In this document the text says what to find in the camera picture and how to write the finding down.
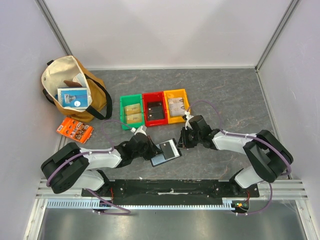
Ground orange snack packet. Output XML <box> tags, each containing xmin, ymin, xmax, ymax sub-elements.
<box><xmin>56</xmin><ymin>117</ymin><xmax>94</xmax><ymax>144</ymax></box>

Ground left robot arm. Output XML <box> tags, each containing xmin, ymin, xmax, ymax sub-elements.
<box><xmin>40</xmin><ymin>133</ymin><xmax>163</xmax><ymax>197</ymax></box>

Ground silver foil packet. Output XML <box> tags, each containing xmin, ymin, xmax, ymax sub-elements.
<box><xmin>72</xmin><ymin>72</ymin><xmax>87</xmax><ymax>88</ymax></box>

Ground mustard canvas tote bag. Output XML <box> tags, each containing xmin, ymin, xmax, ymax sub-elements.
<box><xmin>41</xmin><ymin>55</ymin><xmax>113</xmax><ymax>123</ymax></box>

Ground green plastic bin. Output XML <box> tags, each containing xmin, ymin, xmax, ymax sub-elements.
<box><xmin>120</xmin><ymin>94</ymin><xmax>145</xmax><ymax>130</ymax></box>

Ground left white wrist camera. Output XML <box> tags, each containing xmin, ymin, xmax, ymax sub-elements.
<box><xmin>130</xmin><ymin>125</ymin><xmax>147</xmax><ymax>136</ymax></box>

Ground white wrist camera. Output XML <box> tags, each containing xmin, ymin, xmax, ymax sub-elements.
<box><xmin>182</xmin><ymin>110</ymin><xmax>194</xmax><ymax>130</ymax></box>
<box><xmin>130</xmin><ymin>125</ymin><xmax>147</xmax><ymax>136</ymax></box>

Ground grey cable duct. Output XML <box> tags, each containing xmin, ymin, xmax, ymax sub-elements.
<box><xmin>46</xmin><ymin>198</ymin><xmax>237</xmax><ymax>210</ymax></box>

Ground black VIP card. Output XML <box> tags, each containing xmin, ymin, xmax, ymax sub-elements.
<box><xmin>159</xmin><ymin>138</ymin><xmax>180</xmax><ymax>160</ymax></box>

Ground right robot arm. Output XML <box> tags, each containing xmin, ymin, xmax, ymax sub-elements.
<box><xmin>176</xmin><ymin>112</ymin><xmax>294</xmax><ymax>197</ymax></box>

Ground black cards in bin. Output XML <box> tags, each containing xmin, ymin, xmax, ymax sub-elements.
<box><xmin>147</xmin><ymin>101</ymin><xmax>165</xmax><ymax>121</ymax></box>

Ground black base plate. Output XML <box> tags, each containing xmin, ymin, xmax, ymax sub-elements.
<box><xmin>96</xmin><ymin>179</ymin><xmax>260</xmax><ymax>206</ymax></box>

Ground brown wallet in bag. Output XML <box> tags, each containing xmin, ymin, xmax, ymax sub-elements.
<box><xmin>63</xmin><ymin>80</ymin><xmax>83</xmax><ymax>88</ymax></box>

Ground gold card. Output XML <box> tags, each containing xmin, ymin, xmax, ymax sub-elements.
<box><xmin>124</xmin><ymin>103</ymin><xmax>141</xmax><ymax>115</ymax></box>
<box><xmin>125</xmin><ymin>113</ymin><xmax>143</xmax><ymax>124</ymax></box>

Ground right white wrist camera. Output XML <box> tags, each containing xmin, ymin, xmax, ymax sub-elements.
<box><xmin>182</xmin><ymin>110</ymin><xmax>194</xmax><ymax>130</ymax></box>

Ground red plastic bin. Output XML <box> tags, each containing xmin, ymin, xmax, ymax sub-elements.
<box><xmin>142</xmin><ymin>91</ymin><xmax>168</xmax><ymax>127</ymax></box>

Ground gold card rear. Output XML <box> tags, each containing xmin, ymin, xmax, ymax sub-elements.
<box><xmin>124</xmin><ymin>103</ymin><xmax>141</xmax><ymax>115</ymax></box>

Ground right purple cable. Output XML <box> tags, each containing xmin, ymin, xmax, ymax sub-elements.
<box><xmin>186</xmin><ymin>99</ymin><xmax>293</xmax><ymax>217</ymax></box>

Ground gold card front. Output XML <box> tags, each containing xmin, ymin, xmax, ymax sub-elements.
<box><xmin>125</xmin><ymin>113</ymin><xmax>143</xmax><ymax>124</ymax></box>

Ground blue white booklet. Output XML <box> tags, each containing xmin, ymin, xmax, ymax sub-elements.
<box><xmin>57</xmin><ymin>87</ymin><xmax>91</xmax><ymax>110</ymax></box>

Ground white patterned card stack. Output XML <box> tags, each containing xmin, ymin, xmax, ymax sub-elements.
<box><xmin>167</xmin><ymin>97</ymin><xmax>185</xmax><ymax>117</ymax></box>

